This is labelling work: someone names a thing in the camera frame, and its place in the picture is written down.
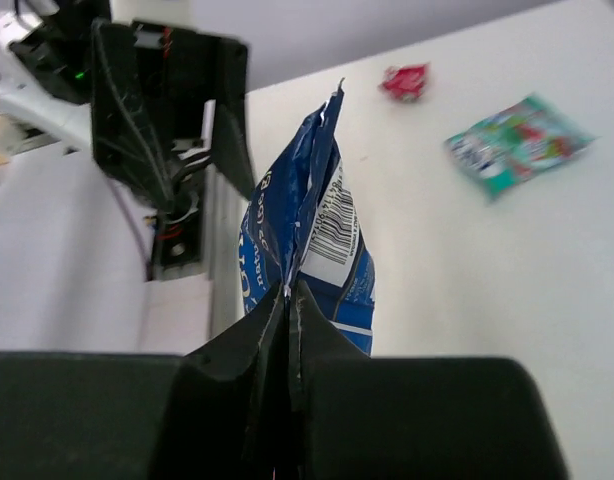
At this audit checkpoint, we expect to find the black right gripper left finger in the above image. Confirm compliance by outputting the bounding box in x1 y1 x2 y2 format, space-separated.
0 285 285 479

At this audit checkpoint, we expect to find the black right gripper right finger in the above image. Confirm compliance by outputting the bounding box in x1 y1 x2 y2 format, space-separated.
288 282 569 479

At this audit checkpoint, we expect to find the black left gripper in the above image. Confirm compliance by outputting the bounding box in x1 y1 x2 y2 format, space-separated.
91 20 256 215

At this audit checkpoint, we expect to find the blue kettle chip bag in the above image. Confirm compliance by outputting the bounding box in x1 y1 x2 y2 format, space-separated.
238 89 376 354

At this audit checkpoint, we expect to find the teal Fox's candy bag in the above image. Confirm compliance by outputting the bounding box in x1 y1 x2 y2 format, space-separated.
444 93 596 200

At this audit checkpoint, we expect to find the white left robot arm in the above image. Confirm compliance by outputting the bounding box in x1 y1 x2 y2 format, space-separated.
0 1 254 222

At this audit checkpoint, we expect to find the red crumpled candy wrapper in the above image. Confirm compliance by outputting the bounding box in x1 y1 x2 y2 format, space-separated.
378 62 430 103

